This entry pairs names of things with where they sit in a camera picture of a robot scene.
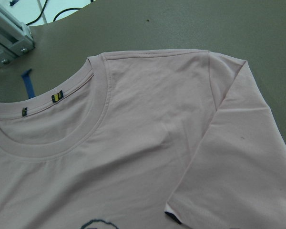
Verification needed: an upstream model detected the pink printed t-shirt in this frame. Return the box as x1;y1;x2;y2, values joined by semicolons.
0;49;286;229

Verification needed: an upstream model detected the black cable on desk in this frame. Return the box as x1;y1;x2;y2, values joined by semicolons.
26;7;84;25

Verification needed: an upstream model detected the aluminium frame post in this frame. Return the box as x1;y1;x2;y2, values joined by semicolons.
0;5;35;66

